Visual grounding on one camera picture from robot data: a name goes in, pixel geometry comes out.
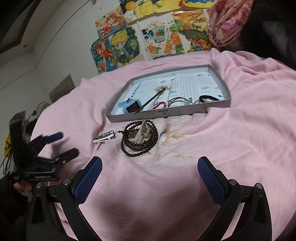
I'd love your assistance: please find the black white hair clip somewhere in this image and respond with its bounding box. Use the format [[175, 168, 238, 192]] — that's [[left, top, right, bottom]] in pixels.
[[93, 131, 116, 143]]

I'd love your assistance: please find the black bead necklace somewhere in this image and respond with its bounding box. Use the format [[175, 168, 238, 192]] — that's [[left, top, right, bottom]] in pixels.
[[116, 119, 159, 158]]

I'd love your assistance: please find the beige hair claw clip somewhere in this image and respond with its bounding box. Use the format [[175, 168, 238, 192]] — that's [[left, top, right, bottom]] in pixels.
[[128, 120, 151, 144]]

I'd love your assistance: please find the light blue kids smartwatch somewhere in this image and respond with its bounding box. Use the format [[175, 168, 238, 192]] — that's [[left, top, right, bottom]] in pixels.
[[118, 98, 142, 114]]

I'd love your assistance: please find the red string bracelet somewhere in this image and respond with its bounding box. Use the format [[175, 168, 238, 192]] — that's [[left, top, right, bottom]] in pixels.
[[152, 101, 168, 110]]

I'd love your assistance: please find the dark hair stick with flowers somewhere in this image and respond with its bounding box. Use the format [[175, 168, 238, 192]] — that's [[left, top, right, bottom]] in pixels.
[[134, 85, 171, 114]]

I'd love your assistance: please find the black hair tie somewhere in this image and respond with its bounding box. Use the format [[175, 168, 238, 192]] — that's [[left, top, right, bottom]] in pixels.
[[199, 94, 220, 103]]

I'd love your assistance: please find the person's left hand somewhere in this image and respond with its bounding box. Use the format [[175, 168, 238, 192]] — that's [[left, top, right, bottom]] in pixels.
[[13, 181, 32, 193]]

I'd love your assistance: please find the standing fan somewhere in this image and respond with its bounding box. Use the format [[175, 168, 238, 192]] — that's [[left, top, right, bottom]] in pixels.
[[26, 101, 51, 123]]

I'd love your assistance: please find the brown wooden door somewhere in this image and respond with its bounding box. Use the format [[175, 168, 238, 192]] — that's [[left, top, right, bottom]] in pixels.
[[49, 74, 75, 103]]

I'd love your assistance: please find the mermaid girl drawing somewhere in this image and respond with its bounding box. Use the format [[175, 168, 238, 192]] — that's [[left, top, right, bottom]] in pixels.
[[90, 37, 118, 74]]

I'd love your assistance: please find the blond boy drawing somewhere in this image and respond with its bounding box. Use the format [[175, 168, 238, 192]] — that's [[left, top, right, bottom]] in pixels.
[[108, 27, 144, 67]]

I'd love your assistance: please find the orange hair girl drawing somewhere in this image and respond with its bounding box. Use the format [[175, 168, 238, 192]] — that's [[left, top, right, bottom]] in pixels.
[[95, 6, 127, 39]]

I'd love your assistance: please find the grey tray with grid paper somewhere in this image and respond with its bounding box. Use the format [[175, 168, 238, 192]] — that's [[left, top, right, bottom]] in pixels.
[[106, 65, 231, 123]]

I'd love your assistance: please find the fruit drink drawing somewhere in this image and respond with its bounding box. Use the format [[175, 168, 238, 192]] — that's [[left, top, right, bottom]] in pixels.
[[141, 20, 185, 60]]

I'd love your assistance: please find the space yellow planet drawing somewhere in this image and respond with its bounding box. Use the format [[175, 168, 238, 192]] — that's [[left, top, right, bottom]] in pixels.
[[119, 0, 163, 24]]

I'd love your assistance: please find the blue sea jellyfish drawing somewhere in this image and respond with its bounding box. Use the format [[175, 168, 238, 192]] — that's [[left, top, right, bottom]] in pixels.
[[152, 0, 216, 13]]

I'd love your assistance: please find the landscape sunflower drawing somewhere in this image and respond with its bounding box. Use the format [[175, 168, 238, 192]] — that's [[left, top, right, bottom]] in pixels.
[[172, 9, 212, 53]]

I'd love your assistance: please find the black clothing pile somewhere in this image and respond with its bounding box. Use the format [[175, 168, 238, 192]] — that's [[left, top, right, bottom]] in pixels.
[[239, 1, 295, 70]]

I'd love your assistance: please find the pink floral folded quilt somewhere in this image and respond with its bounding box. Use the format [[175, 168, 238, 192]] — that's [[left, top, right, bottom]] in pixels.
[[207, 0, 253, 47]]

